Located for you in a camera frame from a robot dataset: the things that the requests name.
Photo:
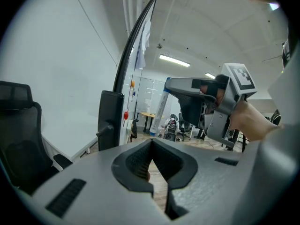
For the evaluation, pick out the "black backpack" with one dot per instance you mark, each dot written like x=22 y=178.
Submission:
x=170 y=126

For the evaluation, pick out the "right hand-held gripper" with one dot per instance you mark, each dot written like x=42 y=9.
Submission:
x=234 y=85

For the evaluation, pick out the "person's light grey shirt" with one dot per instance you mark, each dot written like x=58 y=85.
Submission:
x=288 y=97

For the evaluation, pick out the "short ceiling lamp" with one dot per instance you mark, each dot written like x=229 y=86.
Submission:
x=210 y=75

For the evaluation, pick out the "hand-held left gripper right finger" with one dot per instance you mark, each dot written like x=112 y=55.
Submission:
x=211 y=184

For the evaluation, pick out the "black mesh office chair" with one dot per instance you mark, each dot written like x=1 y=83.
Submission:
x=21 y=135

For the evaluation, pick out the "whiteboard with black frame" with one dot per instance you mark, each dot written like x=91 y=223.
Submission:
x=109 y=118

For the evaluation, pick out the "white desk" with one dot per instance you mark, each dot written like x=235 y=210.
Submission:
x=70 y=137

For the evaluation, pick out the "person's right forearm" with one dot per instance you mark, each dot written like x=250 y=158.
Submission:
x=253 y=121

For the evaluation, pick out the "small black office chair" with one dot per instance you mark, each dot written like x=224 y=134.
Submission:
x=184 y=125

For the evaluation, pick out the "ceiling smoke detector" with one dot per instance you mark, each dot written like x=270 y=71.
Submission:
x=159 y=46

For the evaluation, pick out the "round wooden table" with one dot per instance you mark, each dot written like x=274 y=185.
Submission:
x=148 y=114

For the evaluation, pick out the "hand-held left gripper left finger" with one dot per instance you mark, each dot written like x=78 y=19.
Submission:
x=93 y=184

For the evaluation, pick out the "person's right hand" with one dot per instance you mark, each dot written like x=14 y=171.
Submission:
x=220 y=97

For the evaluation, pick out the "white marker with blue cap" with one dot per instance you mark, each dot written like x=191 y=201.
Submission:
x=159 y=111

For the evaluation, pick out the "long ceiling lamp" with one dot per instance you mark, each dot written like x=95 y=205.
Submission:
x=174 y=60

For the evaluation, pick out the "orange round magnet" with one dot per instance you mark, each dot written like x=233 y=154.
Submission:
x=132 y=84

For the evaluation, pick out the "red round magnet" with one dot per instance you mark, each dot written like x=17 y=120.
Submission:
x=126 y=115

